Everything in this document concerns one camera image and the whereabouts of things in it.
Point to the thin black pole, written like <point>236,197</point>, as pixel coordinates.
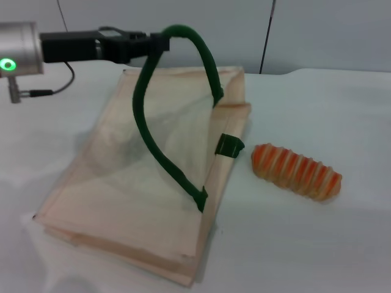
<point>266,45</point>

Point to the orange striped bread loaf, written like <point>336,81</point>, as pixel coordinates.
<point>293,171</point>

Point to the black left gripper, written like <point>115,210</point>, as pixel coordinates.
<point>76,45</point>

